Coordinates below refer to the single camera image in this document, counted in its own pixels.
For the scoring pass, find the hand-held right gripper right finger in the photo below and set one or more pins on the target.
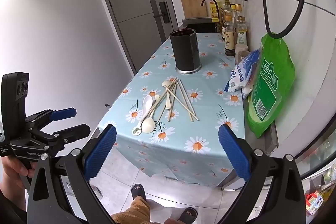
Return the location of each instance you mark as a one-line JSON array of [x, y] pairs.
[[235, 153]]

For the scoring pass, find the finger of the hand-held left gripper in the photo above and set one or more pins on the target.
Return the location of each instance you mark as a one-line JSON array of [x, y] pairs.
[[76, 130], [64, 113]]

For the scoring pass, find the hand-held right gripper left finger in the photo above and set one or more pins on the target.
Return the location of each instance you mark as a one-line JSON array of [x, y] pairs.
[[101, 153]]

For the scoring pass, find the small patterned spoon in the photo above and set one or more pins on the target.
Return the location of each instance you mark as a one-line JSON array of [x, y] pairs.
[[136, 130]]

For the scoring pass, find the white ceramic spoon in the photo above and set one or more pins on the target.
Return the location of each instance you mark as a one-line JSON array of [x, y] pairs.
[[146, 107]]

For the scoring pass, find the cream plastic spoon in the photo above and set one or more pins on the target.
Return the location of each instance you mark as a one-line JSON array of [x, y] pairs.
[[169, 106], [164, 84]]

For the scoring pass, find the black utensil holder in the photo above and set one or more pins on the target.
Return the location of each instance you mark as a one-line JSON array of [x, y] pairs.
[[185, 52]]

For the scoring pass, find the person's left hand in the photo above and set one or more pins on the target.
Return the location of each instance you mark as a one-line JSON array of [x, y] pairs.
[[11, 171]]

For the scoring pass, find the blue daisy print tablecloth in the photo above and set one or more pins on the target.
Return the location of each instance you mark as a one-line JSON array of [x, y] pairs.
[[183, 140]]

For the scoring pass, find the black slipper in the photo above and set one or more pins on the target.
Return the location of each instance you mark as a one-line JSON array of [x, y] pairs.
[[187, 214], [137, 191]]

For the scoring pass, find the person's brown fuzzy trouser leg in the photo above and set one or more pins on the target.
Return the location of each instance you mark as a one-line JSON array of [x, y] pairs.
[[131, 213]]

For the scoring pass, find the green sugar bag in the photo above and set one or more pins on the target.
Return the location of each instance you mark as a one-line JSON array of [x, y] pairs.
[[270, 87]]

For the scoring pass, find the blue white salt bag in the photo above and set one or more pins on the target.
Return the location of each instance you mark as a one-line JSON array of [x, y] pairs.
[[241, 74]]

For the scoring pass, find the colourful small carton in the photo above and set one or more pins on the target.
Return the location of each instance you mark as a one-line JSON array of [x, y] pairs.
[[313, 201]]

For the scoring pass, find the clear bottle green label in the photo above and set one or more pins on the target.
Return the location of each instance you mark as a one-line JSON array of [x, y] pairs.
[[241, 32]]

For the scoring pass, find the grey door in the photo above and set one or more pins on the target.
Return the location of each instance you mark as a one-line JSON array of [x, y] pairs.
[[128, 3]]

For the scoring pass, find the kitchen sink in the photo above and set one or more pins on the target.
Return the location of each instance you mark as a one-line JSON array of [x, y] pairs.
[[199, 26]]

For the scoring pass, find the yellow plastic bottle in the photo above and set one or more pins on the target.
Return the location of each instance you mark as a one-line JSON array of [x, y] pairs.
[[214, 12]]

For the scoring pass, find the glass bottle gold cap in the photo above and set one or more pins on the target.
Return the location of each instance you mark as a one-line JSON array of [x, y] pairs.
[[237, 11]]

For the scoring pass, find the glass bottle dark cap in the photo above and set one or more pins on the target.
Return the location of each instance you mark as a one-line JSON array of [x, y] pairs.
[[226, 7]]

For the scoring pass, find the wooden cutting board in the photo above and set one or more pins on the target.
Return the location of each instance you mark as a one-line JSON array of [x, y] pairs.
[[191, 2]]

